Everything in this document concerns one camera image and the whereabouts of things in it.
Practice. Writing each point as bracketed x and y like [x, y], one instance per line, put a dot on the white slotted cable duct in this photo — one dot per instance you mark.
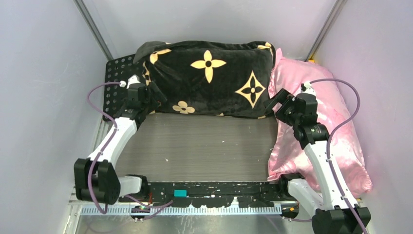
[203, 210]

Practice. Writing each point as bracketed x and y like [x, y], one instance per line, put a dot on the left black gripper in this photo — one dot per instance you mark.
[158, 95]

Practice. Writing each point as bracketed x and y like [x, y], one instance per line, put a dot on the pink satin pillow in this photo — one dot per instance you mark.
[287, 156]

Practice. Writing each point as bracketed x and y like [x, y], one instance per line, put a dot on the black floral pillowcase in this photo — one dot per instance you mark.
[209, 78]

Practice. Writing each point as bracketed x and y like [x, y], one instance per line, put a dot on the teal rectangular block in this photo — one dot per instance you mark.
[180, 193]

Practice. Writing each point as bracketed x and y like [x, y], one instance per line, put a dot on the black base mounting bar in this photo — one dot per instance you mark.
[215, 194]

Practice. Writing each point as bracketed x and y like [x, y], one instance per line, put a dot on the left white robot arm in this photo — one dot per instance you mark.
[95, 176]

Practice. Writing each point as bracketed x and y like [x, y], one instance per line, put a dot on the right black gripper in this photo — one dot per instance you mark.
[283, 96]

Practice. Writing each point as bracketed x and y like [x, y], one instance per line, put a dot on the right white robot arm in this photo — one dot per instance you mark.
[335, 210]

